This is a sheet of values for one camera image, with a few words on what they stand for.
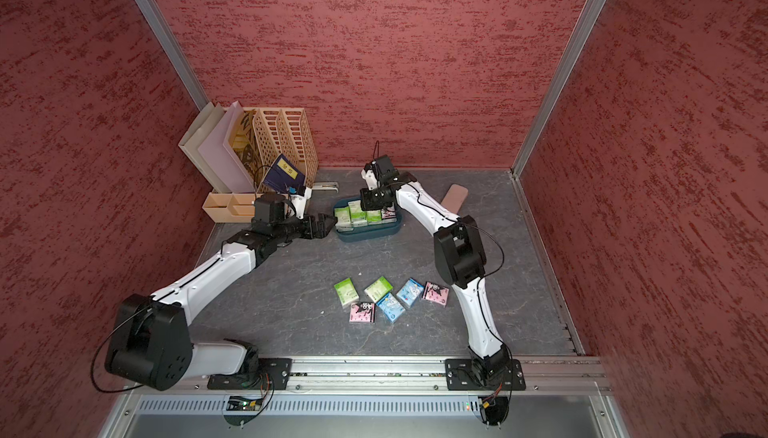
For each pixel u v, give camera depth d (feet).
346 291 2.80
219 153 3.04
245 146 3.28
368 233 3.22
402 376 2.48
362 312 2.68
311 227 2.47
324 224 2.48
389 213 3.38
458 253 1.86
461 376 2.41
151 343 1.36
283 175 3.49
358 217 3.29
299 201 2.52
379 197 2.72
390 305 2.73
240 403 2.37
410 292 2.80
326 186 3.82
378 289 2.86
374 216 3.38
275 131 3.61
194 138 2.89
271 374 2.43
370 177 2.94
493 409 2.30
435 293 2.80
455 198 3.62
